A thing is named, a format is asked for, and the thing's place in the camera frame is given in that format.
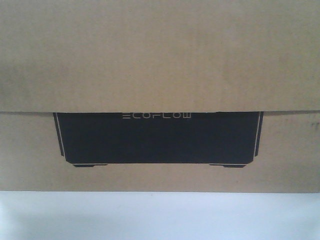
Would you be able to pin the brown EcoFlow cardboard box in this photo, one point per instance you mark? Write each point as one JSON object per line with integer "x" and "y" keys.
{"x": 160, "y": 56}

